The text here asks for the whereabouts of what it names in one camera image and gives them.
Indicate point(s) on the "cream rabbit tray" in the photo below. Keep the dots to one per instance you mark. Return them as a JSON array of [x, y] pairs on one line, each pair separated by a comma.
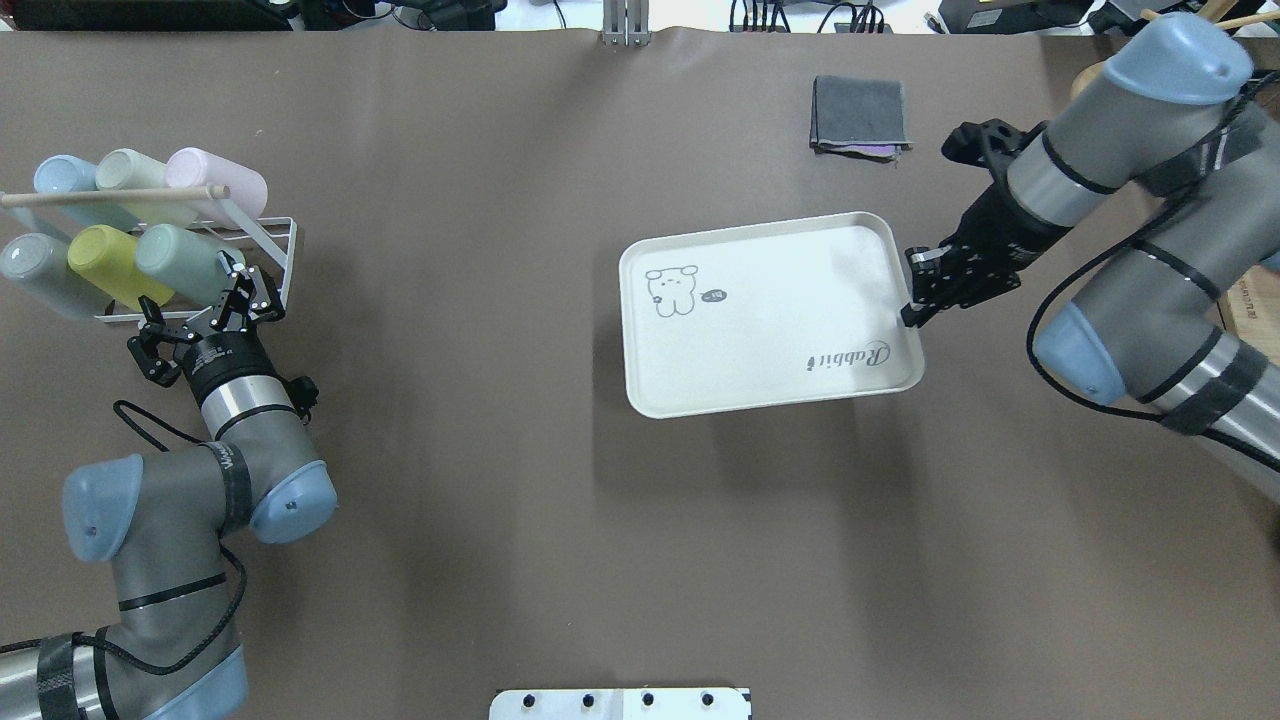
[[765, 315]]

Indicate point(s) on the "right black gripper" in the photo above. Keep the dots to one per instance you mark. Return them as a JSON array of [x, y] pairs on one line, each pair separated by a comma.
[[1003, 238]]

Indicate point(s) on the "pink cup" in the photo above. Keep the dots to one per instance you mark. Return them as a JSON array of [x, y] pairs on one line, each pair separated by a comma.
[[197, 168]]

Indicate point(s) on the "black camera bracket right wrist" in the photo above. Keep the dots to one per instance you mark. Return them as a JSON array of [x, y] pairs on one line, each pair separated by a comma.
[[992, 145]]

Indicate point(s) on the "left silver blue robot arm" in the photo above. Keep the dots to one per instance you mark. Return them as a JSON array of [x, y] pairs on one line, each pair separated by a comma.
[[161, 522]]

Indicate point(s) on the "yellow cup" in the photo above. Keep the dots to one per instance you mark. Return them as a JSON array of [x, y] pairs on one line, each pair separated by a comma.
[[106, 257]]

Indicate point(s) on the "folded grey cloth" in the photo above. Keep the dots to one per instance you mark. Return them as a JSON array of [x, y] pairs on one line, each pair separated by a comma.
[[858, 117]]

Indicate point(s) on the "light blue cup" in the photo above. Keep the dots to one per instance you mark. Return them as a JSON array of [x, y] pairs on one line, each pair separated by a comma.
[[65, 173]]

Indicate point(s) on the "green cup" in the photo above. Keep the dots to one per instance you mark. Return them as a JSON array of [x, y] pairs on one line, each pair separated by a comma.
[[185, 261]]

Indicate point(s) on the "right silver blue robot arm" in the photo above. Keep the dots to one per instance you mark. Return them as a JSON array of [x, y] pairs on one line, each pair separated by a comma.
[[1175, 112]]

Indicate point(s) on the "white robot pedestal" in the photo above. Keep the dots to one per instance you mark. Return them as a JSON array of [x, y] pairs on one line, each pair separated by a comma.
[[623, 703]]

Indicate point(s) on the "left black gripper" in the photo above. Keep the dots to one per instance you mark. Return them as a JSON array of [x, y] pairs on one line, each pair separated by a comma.
[[218, 361]]

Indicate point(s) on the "aluminium frame post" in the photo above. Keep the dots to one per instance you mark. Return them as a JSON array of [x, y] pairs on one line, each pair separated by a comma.
[[626, 23]]

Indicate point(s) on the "cream white cup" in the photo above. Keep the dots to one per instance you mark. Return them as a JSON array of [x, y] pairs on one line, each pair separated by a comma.
[[128, 169]]

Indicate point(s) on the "grey cup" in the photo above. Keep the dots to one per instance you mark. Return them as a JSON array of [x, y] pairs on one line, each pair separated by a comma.
[[38, 264]]

